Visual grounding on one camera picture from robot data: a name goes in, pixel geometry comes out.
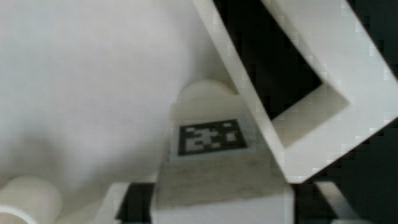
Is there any white table leg with tag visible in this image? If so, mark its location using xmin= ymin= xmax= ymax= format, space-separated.
xmin=150 ymin=80 xmax=294 ymax=224

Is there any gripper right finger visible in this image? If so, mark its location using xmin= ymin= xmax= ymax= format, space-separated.
xmin=294 ymin=181 xmax=371 ymax=224

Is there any white U-shaped fence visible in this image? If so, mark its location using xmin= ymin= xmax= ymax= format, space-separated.
xmin=260 ymin=0 xmax=398 ymax=183

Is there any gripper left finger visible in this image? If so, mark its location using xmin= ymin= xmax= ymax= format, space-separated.
xmin=90 ymin=182 xmax=154 ymax=224

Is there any white square table top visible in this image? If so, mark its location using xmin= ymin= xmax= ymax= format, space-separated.
xmin=0 ymin=0 xmax=303 ymax=224

